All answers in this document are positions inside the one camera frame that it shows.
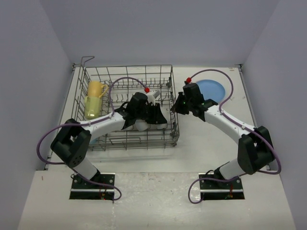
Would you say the grey wire dish rack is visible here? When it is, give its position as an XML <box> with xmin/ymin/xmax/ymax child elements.
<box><xmin>71</xmin><ymin>56</ymin><xmax>179</xmax><ymax>151</ymax></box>

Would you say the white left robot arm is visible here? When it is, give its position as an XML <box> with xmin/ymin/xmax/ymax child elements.
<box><xmin>51</xmin><ymin>91</ymin><xmax>168</xmax><ymax>188</ymax></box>

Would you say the yellow ceramic mug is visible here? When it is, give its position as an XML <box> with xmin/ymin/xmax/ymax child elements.
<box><xmin>87</xmin><ymin>81</ymin><xmax>109</xmax><ymax>98</ymax></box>

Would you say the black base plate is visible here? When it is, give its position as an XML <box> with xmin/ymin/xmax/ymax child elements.
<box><xmin>69</xmin><ymin>172</ymin><xmax>116</xmax><ymax>200</ymax></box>
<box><xmin>199</xmin><ymin>178</ymin><xmax>245</xmax><ymax>201</ymax></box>

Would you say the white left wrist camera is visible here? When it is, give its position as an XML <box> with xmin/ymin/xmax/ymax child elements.
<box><xmin>146</xmin><ymin>90</ymin><xmax>160</xmax><ymax>105</ymax></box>

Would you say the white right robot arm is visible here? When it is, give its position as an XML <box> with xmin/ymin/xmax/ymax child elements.
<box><xmin>171</xmin><ymin>83</ymin><xmax>275</xmax><ymax>188</ymax></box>

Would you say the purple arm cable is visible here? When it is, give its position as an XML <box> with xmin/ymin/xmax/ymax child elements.
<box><xmin>188</xmin><ymin>69</ymin><xmax>282</xmax><ymax>204</ymax></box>
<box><xmin>36</xmin><ymin>77</ymin><xmax>151</xmax><ymax>201</ymax></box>

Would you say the white ceramic bowl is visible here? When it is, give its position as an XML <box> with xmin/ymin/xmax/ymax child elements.
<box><xmin>135</xmin><ymin>120</ymin><xmax>150</xmax><ymax>131</ymax></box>
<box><xmin>123</xmin><ymin>125</ymin><xmax>134</xmax><ymax>131</ymax></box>
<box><xmin>157</xmin><ymin>107</ymin><xmax>171</xmax><ymax>129</ymax></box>

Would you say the yellow-green plastic cup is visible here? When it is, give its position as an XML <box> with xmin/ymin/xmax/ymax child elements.
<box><xmin>84</xmin><ymin>96</ymin><xmax>102</xmax><ymax>120</ymax></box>

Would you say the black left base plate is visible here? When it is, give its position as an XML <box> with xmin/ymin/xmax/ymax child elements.
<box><xmin>69</xmin><ymin>172</ymin><xmax>116</xmax><ymax>200</ymax></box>

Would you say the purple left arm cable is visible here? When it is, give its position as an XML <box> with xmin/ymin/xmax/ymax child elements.
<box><xmin>36</xmin><ymin>77</ymin><xmax>151</xmax><ymax>201</ymax></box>

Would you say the blue plastic plate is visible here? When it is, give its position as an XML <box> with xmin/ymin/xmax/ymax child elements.
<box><xmin>196</xmin><ymin>80</ymin><xmax>225</xmax><ymax>103</ymax></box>

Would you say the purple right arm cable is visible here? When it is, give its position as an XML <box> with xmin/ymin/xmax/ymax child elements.
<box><xmin>188</xmin><ymin>69</ymin><xmax>282</xmax><ymax>204</ymax></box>

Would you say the blue plastic cup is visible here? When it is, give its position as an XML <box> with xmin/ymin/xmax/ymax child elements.
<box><xmin>89</xmin><ymin>138</ymin><xmax>99</xmax><ymax>145</ymax></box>

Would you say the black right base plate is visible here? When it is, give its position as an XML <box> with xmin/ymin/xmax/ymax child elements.
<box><xmin>199</xmin><ymin>178</ymin><xmax>245</xmax><ymax>201</ymax></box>

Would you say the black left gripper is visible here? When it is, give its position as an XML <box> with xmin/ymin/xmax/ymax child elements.
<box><xmin>136</xmin><ymin>102</ymin><xmax>166</xmax><ymax>124</ymax></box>

